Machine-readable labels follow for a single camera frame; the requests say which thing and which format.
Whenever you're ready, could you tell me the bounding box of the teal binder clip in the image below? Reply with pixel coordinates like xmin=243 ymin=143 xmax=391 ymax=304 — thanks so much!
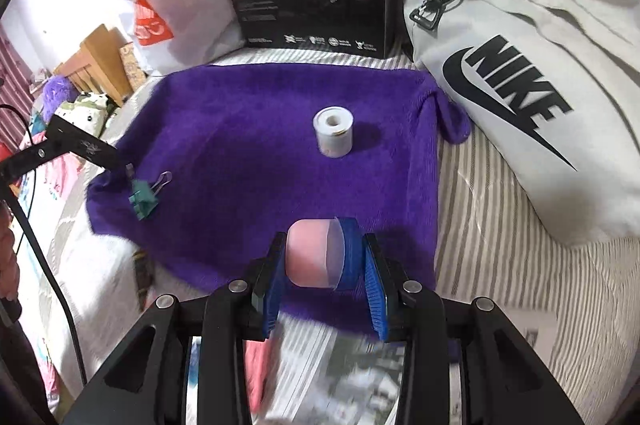
xmin=128 ymin=171 xmax=172 ymax=220

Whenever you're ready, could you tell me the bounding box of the pink and blue jar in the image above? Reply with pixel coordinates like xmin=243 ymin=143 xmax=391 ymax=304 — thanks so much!
xmin=284 ymin=217 xmax=364 ymax=292

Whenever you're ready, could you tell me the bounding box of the white tape roll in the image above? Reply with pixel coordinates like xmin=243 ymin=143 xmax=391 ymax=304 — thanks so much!
xmin=312 ymin=107 xmax=354 ymax=159

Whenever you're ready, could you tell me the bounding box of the black gold tube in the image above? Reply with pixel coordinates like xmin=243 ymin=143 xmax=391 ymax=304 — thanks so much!
xmin=132 ymin=249 xmax=154 ymax=312

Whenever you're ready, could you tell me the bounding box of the person left hand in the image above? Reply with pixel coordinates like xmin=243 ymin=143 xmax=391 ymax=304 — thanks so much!
xmin=0 ymin=203 xmax=20 ymax=301

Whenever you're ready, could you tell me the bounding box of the white dotted plush toy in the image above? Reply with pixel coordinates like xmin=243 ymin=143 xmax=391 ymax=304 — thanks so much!
xmin=54 ymin=93 xmax=117 ymax=137

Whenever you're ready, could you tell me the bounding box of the purple plush toy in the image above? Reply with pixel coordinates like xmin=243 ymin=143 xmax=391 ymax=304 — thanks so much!
xmin=41 ymin=75 xmax=79 ymax=123

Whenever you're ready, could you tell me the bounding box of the pink patterned cloth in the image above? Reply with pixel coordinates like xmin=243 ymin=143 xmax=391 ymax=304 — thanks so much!
xmin=11 ymin=158 xmax=81 ymax=412

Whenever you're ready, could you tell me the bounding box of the purple towel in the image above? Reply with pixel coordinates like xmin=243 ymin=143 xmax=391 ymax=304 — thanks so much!
xmin=86 ymin=62 xmax=473 ymax=336

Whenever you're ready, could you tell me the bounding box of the newspaper sheet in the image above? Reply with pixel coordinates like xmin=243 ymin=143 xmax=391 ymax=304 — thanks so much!
xmin=184 ymin=319 xmax=467 ymax=425

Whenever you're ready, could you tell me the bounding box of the grey Nike waist bag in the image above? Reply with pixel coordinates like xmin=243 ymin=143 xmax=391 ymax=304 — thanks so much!
xmin=404 ymin=0 xmax=639 ymax=246

